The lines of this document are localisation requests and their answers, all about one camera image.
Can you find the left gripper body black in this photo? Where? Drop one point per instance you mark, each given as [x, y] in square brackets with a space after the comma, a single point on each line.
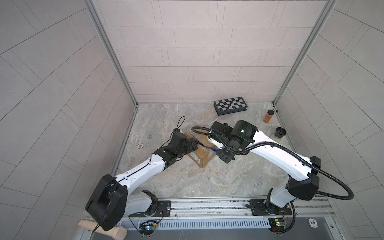
[184, 149]

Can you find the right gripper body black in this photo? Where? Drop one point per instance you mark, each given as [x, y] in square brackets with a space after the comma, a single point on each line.
[226, 152]

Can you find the brown cardboard express box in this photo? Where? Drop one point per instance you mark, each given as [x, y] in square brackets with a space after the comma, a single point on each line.
[204, 154]

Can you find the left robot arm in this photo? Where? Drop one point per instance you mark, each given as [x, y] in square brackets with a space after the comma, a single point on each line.
[113, 198]

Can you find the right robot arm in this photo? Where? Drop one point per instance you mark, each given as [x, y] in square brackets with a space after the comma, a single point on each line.
[245, 138]

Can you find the black white chessboard box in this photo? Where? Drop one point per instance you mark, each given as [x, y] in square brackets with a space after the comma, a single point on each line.
[229, 106]

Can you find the orange spice bottle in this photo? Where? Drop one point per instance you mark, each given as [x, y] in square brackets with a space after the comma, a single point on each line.
[268, 116]

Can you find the white spice jar black lid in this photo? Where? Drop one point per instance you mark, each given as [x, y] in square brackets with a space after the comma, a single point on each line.
[280, 132]

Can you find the left green circuit board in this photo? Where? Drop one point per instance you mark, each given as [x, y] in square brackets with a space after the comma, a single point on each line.
[148, 226]

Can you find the green circuit board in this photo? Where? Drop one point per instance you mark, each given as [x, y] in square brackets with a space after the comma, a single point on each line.
[148, 226]
[277, 225]

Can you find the right green circuit board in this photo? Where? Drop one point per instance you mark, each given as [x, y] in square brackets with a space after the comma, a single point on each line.
[277, 225]

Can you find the white round sticker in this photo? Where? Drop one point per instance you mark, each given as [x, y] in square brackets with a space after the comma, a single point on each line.
[313, 223]

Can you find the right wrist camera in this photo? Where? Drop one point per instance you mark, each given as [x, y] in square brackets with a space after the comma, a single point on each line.
[216, 143]

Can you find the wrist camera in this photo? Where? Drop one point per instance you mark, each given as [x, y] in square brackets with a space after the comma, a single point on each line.
[176, 130]
[216, 143]

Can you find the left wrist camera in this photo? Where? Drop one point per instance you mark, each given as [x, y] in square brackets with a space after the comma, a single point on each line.
[176, 130]

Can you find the aluminium mounting rail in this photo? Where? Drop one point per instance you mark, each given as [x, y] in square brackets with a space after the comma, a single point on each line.
[235, 207]

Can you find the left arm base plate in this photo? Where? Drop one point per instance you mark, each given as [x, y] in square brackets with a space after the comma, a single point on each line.
[160, 209]

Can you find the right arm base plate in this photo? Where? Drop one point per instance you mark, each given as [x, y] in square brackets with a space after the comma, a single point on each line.
[259, 208]

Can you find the wooden handle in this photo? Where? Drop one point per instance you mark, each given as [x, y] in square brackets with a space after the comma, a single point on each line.
[117, 233]

